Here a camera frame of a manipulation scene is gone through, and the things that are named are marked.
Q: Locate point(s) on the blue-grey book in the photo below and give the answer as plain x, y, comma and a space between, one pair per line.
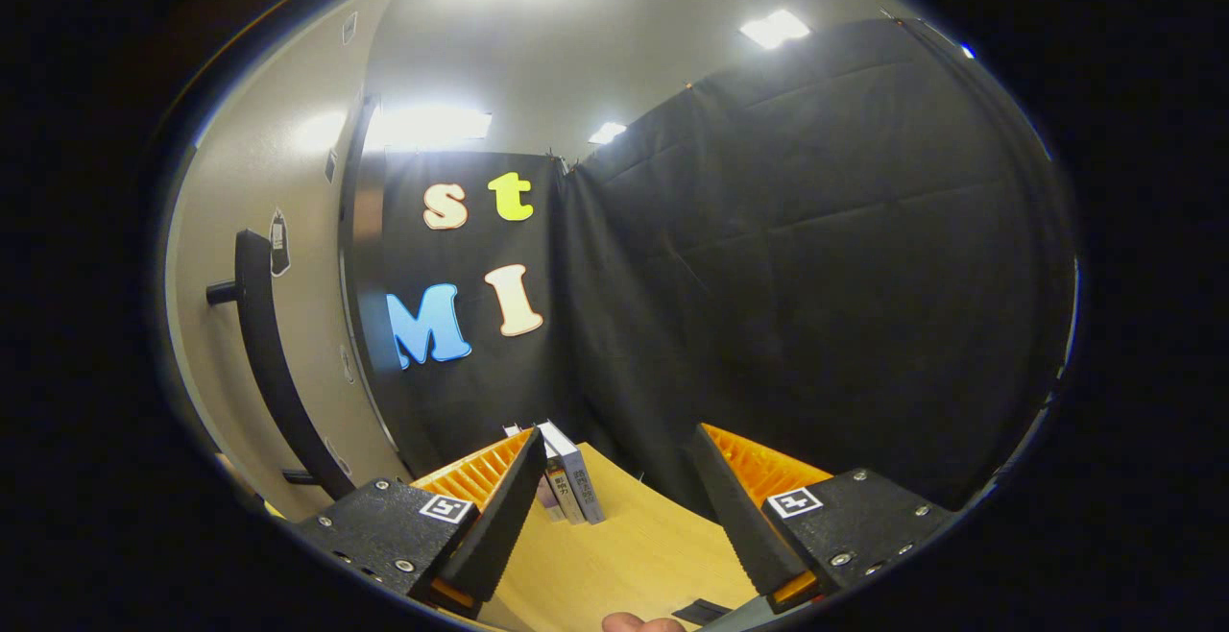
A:
583, 480

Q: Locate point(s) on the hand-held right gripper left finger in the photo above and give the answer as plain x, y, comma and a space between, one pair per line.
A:
504, 526

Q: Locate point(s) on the grey cabinet door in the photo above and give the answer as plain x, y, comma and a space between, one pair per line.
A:
312, 325

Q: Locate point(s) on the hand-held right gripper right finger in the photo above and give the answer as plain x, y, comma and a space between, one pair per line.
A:
734, 526

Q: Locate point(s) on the ceiling light panel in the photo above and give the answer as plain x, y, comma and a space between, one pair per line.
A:
607, 133
432, 125
773, 28

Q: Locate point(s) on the black backdrop cloth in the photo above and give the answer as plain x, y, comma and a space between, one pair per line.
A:
480, 392
816, 277

